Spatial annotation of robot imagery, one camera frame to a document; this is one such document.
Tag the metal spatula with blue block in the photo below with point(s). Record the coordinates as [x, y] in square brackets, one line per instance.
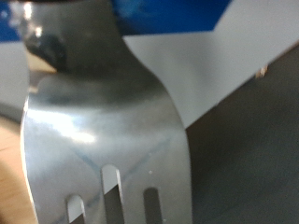
[109, 140]

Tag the dark grey backdrop panel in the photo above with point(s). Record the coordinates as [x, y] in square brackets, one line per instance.
[249, 155]

